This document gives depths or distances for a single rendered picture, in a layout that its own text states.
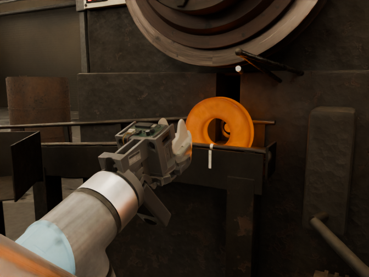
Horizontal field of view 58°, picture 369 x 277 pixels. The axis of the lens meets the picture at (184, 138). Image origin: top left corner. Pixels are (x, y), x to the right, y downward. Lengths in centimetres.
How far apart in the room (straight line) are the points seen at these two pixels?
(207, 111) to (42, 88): 278
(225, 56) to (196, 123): 16
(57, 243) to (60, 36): 968
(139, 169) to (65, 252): 16
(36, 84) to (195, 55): 279
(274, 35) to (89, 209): 46
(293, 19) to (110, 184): 45
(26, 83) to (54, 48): 673
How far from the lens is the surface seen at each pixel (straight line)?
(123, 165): 43
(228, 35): 68
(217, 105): 73
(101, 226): 39
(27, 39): 1096
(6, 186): 90
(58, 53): 1002
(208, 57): 71
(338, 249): 63
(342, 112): 65
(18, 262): 22
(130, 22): 101
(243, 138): 72
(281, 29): 68
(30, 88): 343
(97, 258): 39
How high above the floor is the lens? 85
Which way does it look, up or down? 10 degrees down
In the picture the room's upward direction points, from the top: straight up
